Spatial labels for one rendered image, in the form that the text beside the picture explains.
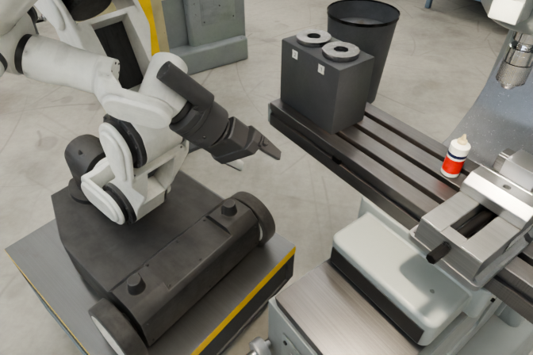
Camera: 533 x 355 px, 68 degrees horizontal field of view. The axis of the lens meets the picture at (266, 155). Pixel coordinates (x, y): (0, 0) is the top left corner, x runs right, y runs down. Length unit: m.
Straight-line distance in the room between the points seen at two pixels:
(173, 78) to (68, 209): 0.92
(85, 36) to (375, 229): 0.74
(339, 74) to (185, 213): 0.70
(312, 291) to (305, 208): 1.19
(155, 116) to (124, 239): 0.72
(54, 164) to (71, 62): 2.00
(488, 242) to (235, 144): 0.47
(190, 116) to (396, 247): 0.55
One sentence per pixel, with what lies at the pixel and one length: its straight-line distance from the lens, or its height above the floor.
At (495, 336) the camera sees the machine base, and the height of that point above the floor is 0.20.
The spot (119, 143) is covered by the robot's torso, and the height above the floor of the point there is 1.02.
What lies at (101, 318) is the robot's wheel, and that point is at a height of 0.60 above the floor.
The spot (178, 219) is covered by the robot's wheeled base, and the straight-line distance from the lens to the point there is 1.32.
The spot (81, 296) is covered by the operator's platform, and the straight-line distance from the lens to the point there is 1.45.
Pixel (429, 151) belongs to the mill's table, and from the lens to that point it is 1.06.
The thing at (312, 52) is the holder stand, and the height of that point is 1.12.
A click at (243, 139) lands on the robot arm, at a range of 0.74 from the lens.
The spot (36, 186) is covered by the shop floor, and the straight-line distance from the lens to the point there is 2.56.
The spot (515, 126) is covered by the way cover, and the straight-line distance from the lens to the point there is 1.20.
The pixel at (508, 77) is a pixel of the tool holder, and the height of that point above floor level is 1.22.
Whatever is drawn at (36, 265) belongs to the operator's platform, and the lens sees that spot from 1.60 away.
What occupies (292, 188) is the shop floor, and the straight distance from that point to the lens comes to 2.20.
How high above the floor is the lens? 1.54
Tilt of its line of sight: 40 degrees down
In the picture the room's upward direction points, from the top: straight up
